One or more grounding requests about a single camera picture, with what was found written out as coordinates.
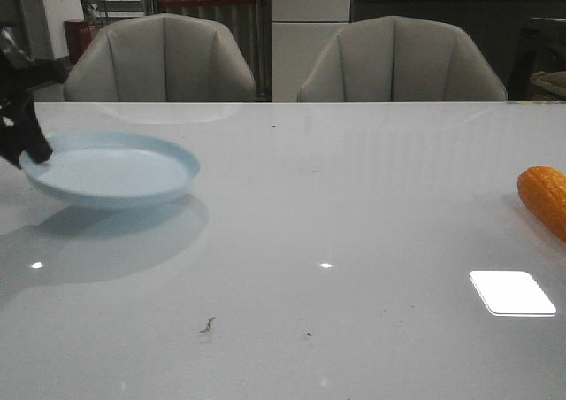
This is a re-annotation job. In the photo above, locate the orange corn cob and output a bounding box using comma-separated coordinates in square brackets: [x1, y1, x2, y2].
[516, 166, 565, 242]

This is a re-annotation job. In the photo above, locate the left beige upholstered chair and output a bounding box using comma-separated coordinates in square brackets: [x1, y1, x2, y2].
[63, 13, 256, 102]

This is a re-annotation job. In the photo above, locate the white refrigerator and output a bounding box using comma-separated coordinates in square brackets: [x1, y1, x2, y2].
[271, 0, 350, 102]

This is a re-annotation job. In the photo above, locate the red trash bin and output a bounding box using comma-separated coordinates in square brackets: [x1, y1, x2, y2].
[64, 19, 96, 64]

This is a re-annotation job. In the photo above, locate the right beige upholstered chair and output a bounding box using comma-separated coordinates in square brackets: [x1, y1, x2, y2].
[297, 16, 508, 102]

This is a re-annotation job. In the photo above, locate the red barrier belt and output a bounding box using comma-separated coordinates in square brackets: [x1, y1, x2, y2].
[157, 0, 261, 8]

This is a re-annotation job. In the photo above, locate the beige upholstered chair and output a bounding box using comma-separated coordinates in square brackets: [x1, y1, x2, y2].
[297, 16, 508, 102]
[63, 13, 256, 102]

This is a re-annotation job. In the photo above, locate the light blue round plate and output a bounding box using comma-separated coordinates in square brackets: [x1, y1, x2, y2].
[19, 132, 200, 209]

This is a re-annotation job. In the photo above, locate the dark counter with white top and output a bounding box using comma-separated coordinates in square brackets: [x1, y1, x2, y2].
[350, 0, 565, 87]

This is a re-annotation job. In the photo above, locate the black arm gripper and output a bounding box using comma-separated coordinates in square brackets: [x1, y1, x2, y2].
[1, 26, 68, 168]

